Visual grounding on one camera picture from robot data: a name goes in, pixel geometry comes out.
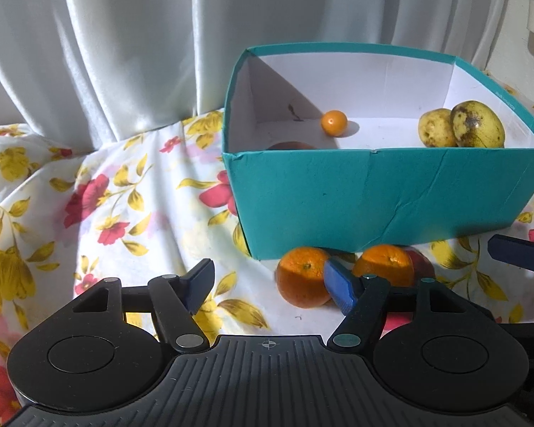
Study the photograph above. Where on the teal cardboard box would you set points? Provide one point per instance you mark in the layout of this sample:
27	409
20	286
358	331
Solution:
360	195

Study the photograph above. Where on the floral bed sheet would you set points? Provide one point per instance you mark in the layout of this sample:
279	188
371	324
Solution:
93	231

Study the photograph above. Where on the white curtain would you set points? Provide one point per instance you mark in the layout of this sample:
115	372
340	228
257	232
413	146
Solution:
138	44

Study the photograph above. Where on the orange mandarin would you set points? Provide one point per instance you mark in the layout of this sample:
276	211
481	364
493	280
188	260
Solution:
300	282
385	262

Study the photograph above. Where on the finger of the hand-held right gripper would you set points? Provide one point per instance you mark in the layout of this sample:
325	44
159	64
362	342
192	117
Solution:
511	249

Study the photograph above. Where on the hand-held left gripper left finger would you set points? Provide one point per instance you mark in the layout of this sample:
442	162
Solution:
200	281

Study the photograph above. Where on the small round orange fruit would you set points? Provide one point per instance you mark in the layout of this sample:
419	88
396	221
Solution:
334	123

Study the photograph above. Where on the red apple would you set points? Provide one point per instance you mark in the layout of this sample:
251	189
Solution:
291	145

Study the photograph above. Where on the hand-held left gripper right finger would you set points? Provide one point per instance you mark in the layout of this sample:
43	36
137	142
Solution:
339	285

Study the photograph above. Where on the smooth yellow fruit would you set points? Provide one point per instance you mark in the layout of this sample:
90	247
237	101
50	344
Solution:
434	129

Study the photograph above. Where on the brown-spotted yellow-green fruit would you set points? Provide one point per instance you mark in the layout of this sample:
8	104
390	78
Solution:
478	124

